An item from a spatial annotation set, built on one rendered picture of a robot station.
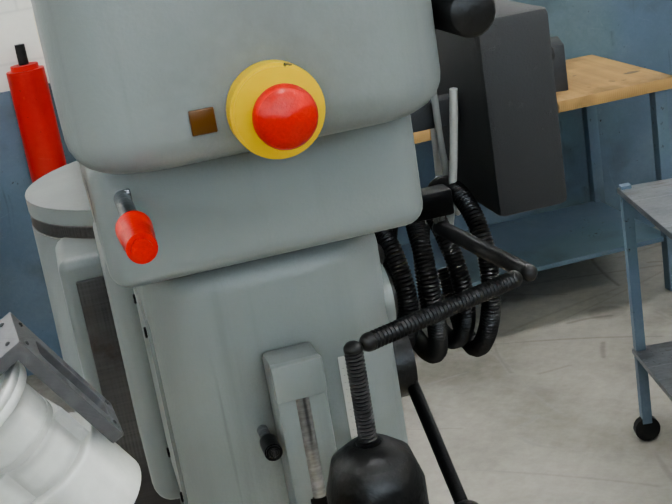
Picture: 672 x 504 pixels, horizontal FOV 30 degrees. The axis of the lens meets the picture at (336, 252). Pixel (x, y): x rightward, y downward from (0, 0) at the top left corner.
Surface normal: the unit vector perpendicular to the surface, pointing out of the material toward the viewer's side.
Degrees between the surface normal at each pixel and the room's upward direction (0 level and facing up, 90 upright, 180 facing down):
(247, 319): 90
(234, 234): 90
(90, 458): 77
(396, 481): 72
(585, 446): 0
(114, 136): 90
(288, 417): 90
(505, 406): 0
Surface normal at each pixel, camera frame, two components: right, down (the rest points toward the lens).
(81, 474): 0.68, 0.03
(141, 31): 0.15, 0.28
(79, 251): -0.15, -0.94
